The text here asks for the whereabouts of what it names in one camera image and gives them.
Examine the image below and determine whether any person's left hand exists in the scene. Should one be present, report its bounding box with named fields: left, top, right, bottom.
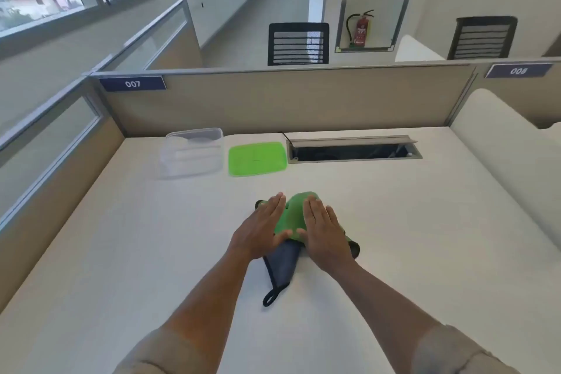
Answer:
left=230, top=193, right=293, bottom=262

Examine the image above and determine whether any person's right hand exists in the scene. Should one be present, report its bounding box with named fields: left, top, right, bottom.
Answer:
left=302, top=195, right=356, bottom=274

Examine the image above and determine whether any green and grey oven mitt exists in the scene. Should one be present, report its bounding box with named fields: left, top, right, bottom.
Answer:
left=255, top=191, right=361, bottom=308

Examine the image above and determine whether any person's right forearm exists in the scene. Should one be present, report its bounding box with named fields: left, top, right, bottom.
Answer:
left=322, top=261, right=449, bottom=363

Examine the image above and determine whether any person's left forearm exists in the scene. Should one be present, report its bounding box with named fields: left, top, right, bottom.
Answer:
left=159, top=241, right=264, bottom=346

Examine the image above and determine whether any green container lid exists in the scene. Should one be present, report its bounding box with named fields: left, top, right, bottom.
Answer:
left=228, top=142, right=288, bottom=177

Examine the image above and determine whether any beige desk partition panel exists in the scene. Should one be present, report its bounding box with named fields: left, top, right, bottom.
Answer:
left=90, top=63, right=478, bottom=138
left=447, top=58, right=561, bottom=130

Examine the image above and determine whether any clear plastic container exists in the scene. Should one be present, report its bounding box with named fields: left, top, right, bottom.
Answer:
left=160, top=127, right=225, bottom=180

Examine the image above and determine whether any person's beige left sleeve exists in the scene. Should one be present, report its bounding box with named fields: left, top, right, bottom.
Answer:
left=113, top=326, right=221, bottom=374

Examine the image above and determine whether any person's beige sleeve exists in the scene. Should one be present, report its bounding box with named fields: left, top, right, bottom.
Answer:
left=113, top=326, right=221, bottom=374
left=412, top=324, right=523, bottom=374

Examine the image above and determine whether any black mesh office chair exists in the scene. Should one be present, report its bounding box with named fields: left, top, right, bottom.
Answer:
left=268, top=22, right=330, bottom=66
left=447, top=16, right=518, bottom=61

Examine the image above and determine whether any red fire extinguisher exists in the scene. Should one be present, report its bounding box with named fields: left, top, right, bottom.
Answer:
left=346, top=9, right=375, bottom=48

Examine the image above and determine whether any white rounded desk divider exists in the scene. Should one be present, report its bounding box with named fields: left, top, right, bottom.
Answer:
left=451, top=89, right=561, bottom=252
left=394, top=35, right=446, bottom=63

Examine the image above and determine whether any person's beige right sleeve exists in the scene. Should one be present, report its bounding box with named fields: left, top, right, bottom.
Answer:
left=412, top=324, right=523, bottom=374

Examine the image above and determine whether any blue desk number label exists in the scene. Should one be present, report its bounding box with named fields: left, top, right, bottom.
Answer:
left=485, top=63, right=554, bottom=79
left=98, top=76, right=167, bottom=92

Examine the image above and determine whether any glass-topped side partition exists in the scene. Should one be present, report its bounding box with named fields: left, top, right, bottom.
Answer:
left=0, top=75, right=126, bottom=314
left=90, top=0, right=203, bottom=77

